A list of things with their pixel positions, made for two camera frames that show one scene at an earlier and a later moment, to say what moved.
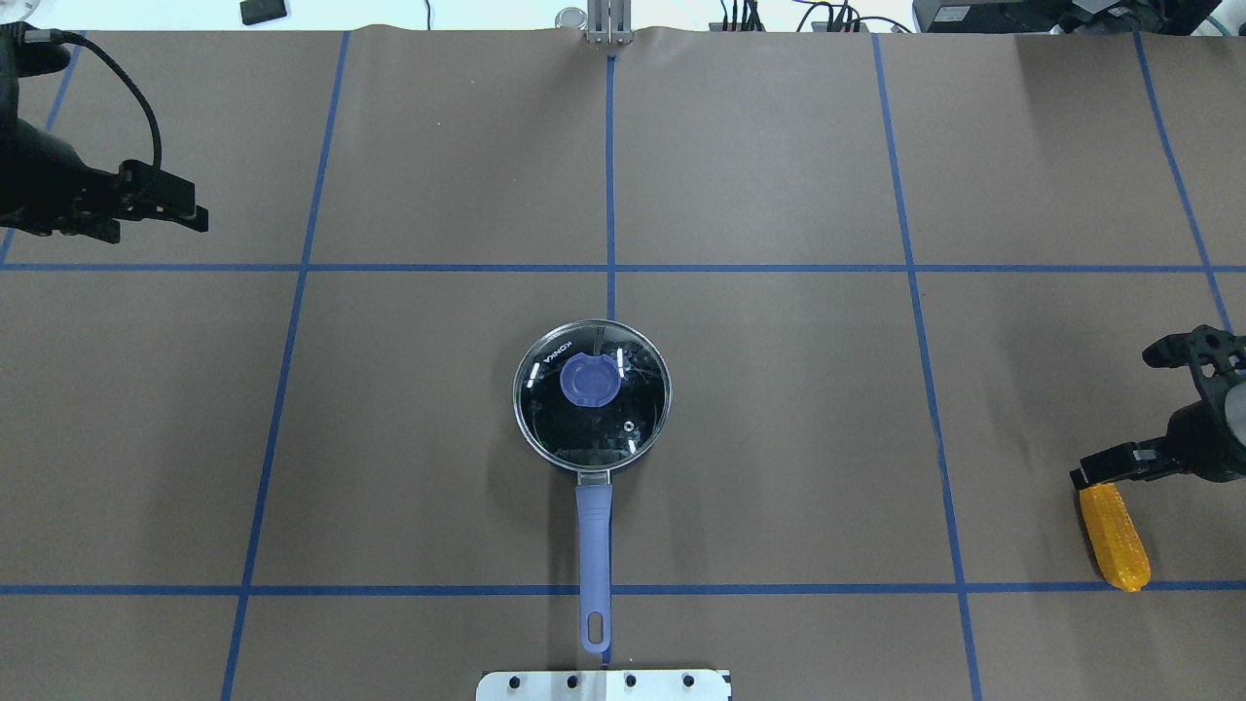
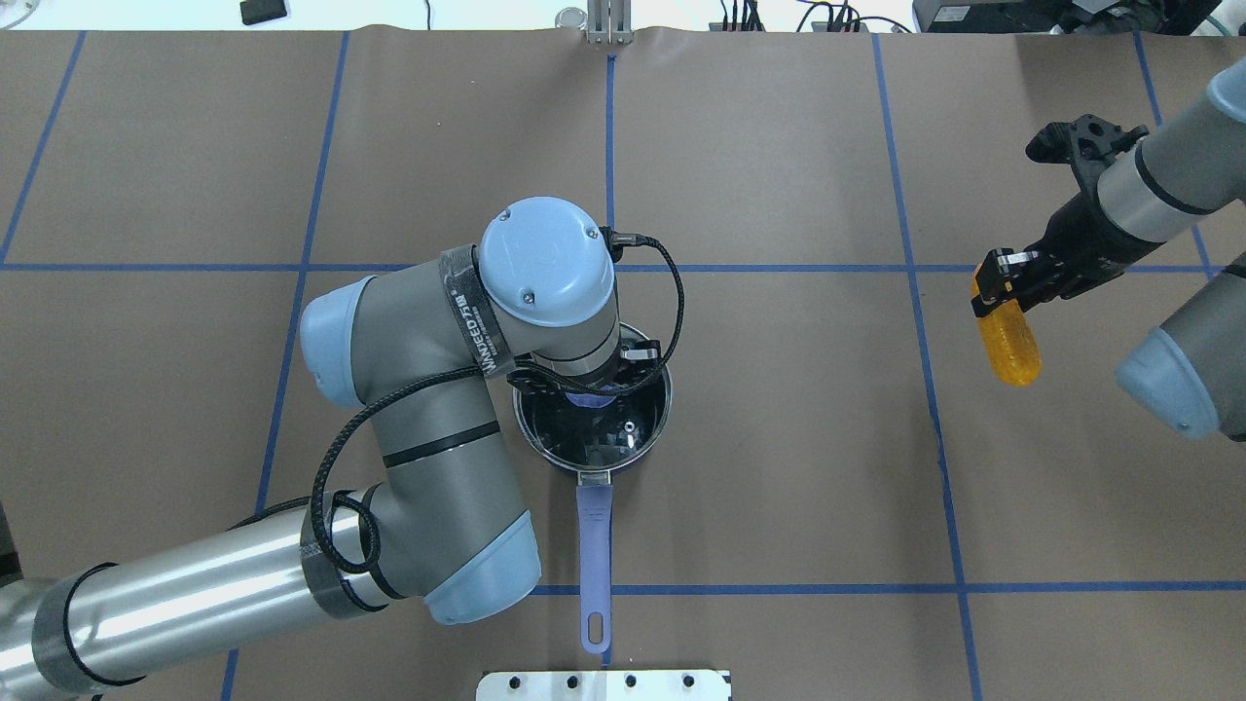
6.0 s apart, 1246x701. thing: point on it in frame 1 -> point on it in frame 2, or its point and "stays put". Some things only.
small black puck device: [258, 11] stays put
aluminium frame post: [609, 21] stays put
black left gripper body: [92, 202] -> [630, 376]
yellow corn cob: [1115, 537] -> [1010, 342]
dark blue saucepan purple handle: [593, 395] stays put
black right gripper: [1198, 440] -> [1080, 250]
